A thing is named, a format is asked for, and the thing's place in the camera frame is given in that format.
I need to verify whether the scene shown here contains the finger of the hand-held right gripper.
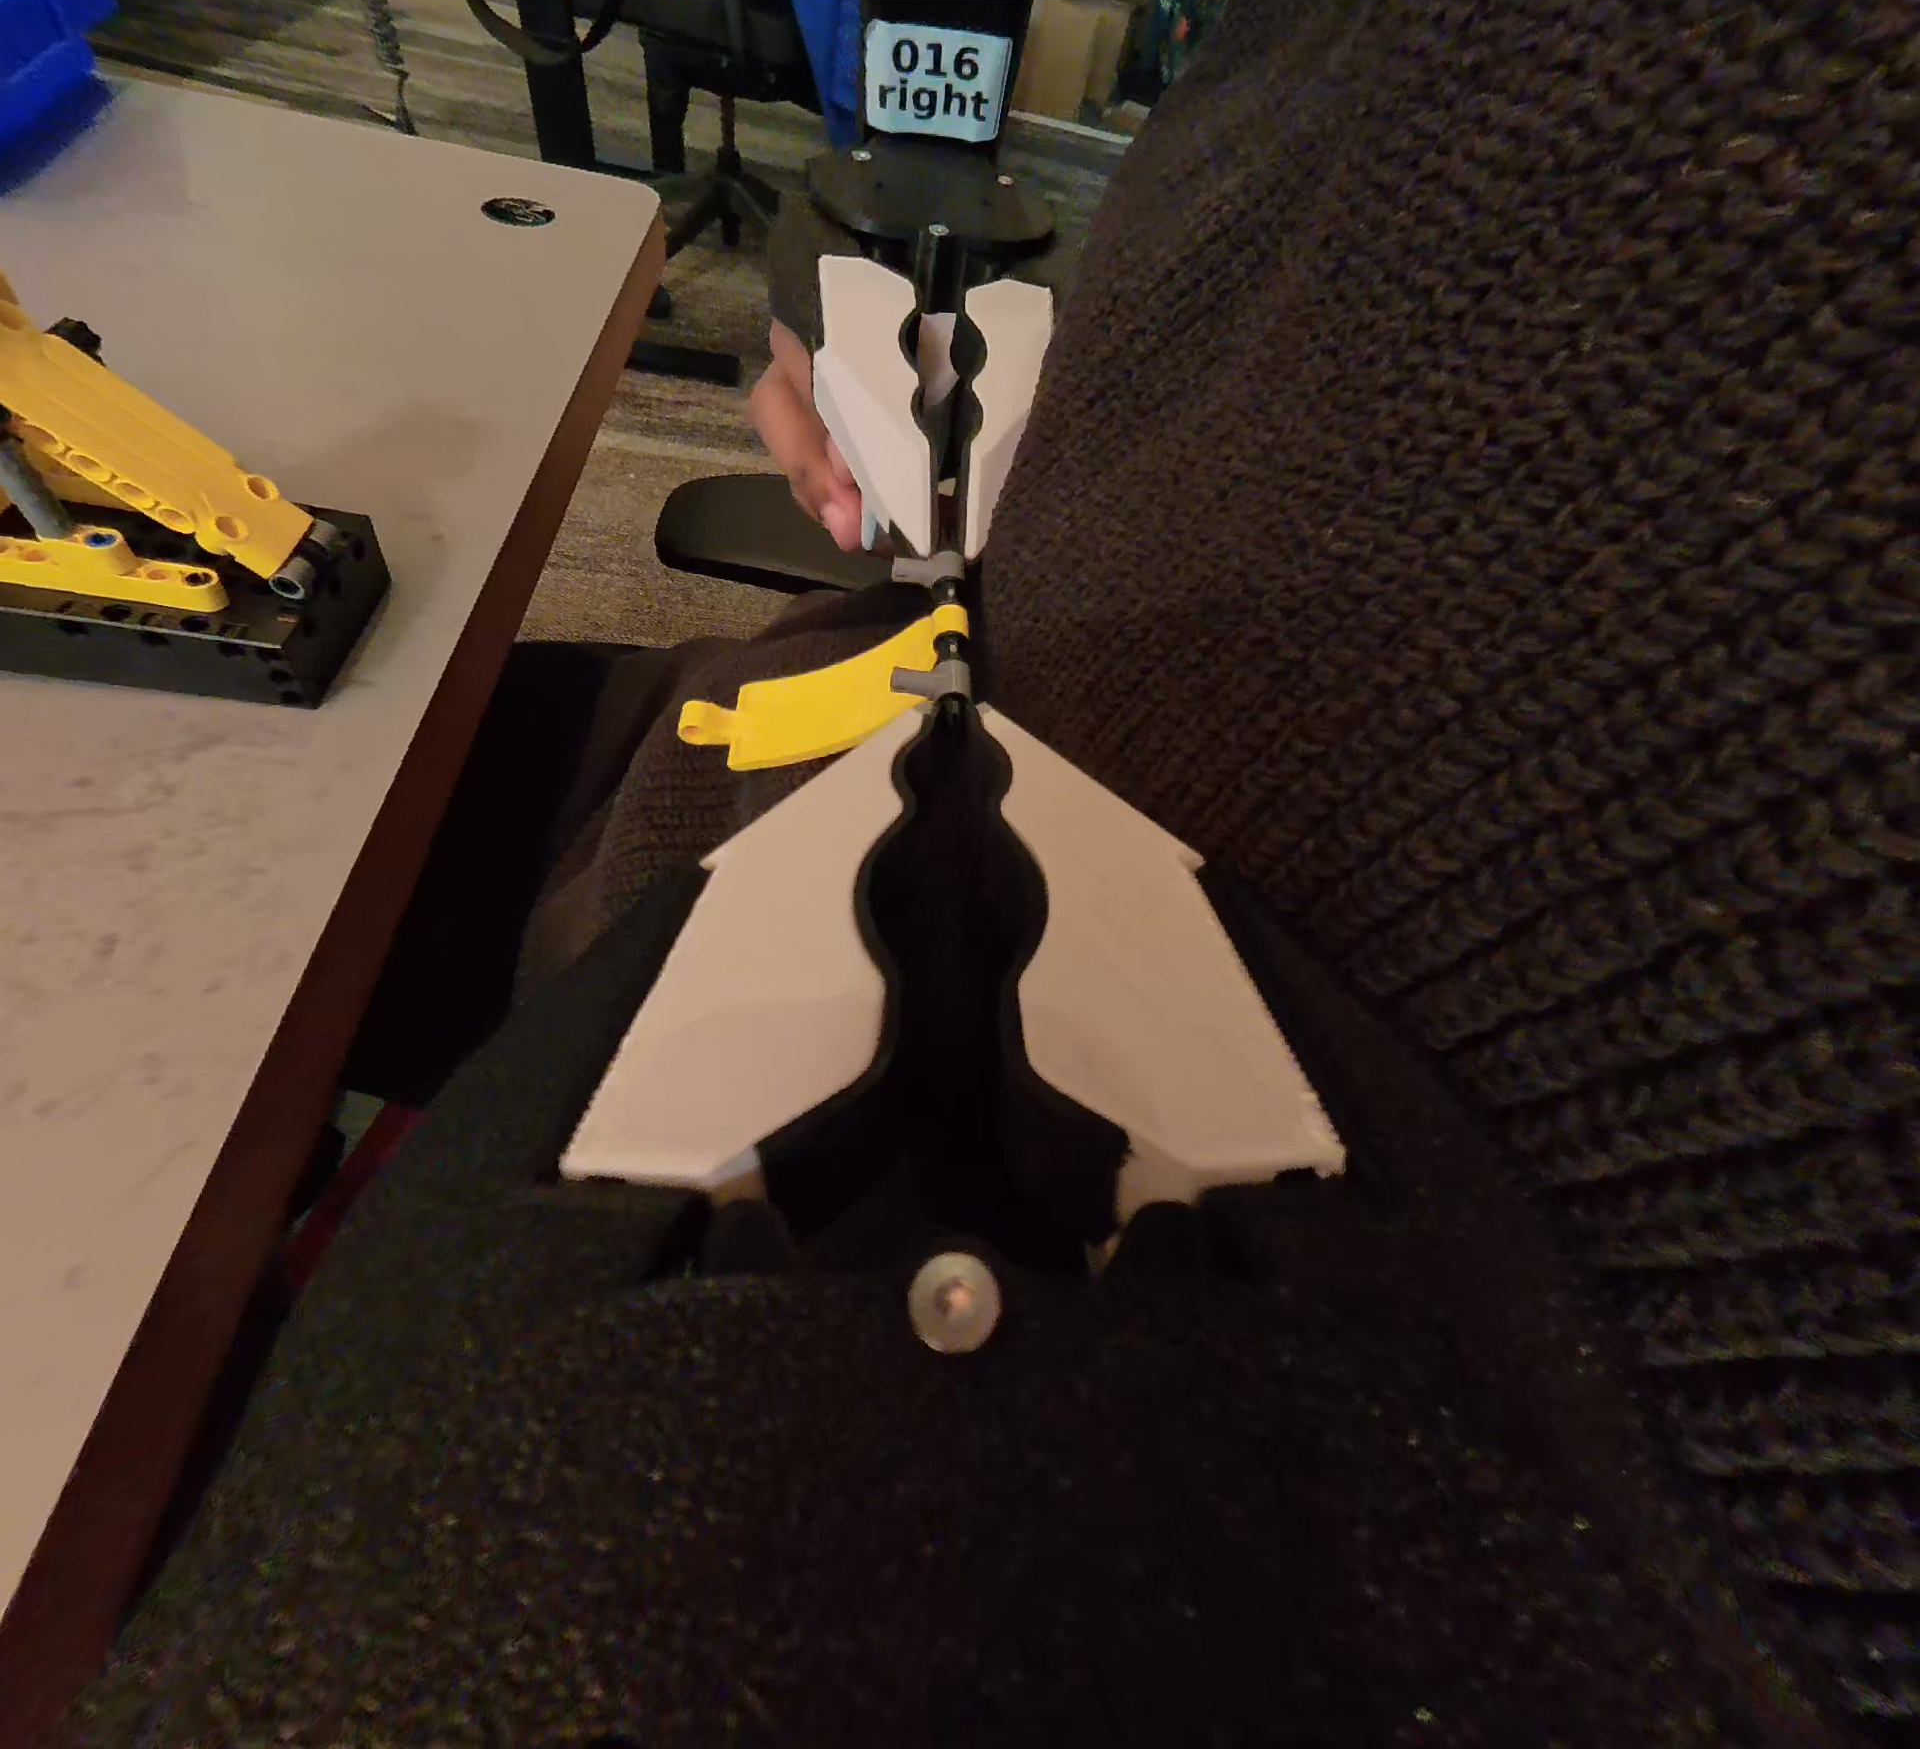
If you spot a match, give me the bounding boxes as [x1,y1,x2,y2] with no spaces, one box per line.
[813,251,940,555]
[940,282,1058,565]

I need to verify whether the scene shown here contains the stacked cardboard boxes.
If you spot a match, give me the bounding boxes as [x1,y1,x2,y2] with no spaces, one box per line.
[1021,0,1156,136]

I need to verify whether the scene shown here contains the black office chair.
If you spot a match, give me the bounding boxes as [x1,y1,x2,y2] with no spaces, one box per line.
[645,25,782,262]

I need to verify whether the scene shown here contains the yellow curved toy panel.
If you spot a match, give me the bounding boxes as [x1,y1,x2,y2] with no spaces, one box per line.
[678,601,976,773]

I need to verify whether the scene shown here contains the black toy axle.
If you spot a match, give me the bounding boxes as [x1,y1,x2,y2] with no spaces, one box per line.
[934,576,980,738]

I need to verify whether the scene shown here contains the person's right hand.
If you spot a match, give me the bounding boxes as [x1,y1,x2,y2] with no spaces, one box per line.
[749,320,891,555]

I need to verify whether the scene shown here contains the blue storage bin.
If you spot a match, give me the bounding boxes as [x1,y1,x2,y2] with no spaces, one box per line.
[0,0,119,189]

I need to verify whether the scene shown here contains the black chair armrest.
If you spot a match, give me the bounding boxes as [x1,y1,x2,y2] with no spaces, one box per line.
[657,474,902,592]

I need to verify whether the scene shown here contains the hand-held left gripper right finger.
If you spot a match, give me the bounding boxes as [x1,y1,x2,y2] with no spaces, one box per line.
[980,710,1346,1230]

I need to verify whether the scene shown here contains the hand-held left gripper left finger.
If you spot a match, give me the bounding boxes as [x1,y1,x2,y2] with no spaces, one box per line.
[557,710,927,1203]

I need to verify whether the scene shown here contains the yellow black toy crane model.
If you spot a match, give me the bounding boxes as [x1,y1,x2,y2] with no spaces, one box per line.
[0,271,397,710]

